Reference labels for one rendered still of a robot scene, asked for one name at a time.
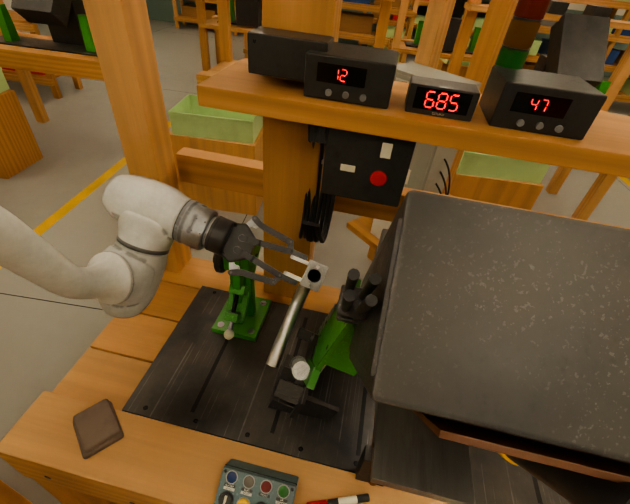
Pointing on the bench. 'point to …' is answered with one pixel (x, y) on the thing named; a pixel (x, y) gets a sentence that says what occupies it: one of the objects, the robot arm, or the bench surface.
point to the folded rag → (97, 428)
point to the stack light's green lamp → (511, 58)
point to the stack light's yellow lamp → (521, 35)
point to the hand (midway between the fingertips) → (303, 271)
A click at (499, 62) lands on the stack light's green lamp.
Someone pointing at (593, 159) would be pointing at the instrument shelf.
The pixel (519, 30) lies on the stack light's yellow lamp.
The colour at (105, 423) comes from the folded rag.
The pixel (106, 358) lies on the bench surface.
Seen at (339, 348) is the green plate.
